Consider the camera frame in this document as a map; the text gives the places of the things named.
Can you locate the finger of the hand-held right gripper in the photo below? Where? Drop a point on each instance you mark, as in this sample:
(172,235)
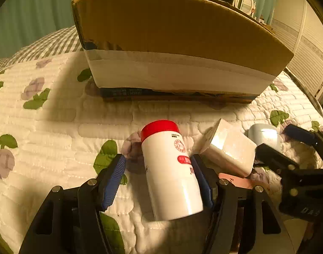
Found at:
(274,157)
(300,134)

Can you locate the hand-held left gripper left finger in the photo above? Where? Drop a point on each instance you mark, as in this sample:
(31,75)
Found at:
(114,182)

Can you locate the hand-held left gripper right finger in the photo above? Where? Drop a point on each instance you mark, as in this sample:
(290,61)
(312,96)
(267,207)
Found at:
(203,184)

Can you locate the white bottle with red cap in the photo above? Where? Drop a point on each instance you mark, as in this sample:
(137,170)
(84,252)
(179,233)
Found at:
(169,180)

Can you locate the white box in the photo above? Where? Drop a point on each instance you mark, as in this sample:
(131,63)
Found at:
(231,150)

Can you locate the large cardboard box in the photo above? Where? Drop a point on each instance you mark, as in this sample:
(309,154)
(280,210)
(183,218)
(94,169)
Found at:
(177,45)

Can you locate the silver computer mouse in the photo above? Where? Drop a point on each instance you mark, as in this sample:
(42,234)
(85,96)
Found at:
(267,136)

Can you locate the pink card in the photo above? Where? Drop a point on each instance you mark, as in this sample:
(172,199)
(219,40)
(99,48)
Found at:
(240,182)

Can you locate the floral quilt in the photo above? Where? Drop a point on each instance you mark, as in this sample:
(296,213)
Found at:
(58,137)

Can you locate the white wardrobe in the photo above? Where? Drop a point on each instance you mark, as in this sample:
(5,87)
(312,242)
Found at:
(304,37)

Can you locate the white framed mirror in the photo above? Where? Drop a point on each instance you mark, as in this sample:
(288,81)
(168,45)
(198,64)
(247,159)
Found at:
(244,2)

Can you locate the grey checkered blanket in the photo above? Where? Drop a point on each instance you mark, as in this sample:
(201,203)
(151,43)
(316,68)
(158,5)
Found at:
(50,45)

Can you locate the dark bed frame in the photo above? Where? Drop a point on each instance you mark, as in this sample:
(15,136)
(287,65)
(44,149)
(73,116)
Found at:
(307,95)

